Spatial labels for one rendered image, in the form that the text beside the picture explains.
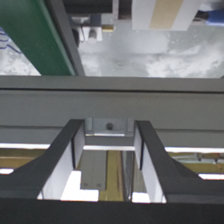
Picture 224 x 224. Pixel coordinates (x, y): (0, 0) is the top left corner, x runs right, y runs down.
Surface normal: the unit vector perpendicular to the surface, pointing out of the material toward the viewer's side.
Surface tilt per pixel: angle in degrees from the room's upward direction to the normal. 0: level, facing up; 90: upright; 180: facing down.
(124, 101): 90
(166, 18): 0
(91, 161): 90
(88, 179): 90
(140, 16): 0
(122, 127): 90
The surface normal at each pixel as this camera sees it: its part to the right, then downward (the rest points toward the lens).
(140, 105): -0.01, -0.30
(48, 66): -0.03, 0.96
